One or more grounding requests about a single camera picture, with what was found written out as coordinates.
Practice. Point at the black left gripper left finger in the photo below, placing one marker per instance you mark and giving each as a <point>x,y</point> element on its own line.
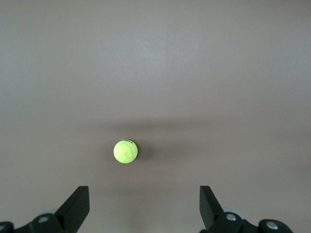
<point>73,213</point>

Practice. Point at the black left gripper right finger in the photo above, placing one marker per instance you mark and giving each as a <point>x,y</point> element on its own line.
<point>211,211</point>

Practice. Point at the yellow-green tennis ball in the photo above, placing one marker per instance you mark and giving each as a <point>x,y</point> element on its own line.
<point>125,151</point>

